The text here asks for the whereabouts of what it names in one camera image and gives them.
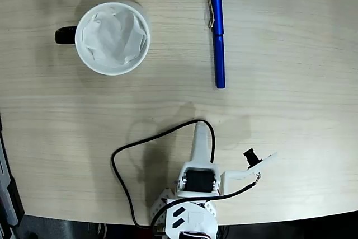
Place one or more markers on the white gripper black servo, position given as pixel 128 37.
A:
pixel 199 181

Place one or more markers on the blue metal pen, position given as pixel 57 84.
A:
pixel 219 54

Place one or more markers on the white perforated arm base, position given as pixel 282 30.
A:
pixel 158 208

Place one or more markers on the white crumpled paper tissue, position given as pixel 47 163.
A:
pixel 112 37

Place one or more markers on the gray black equipment rack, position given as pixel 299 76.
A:
pixel 8 194

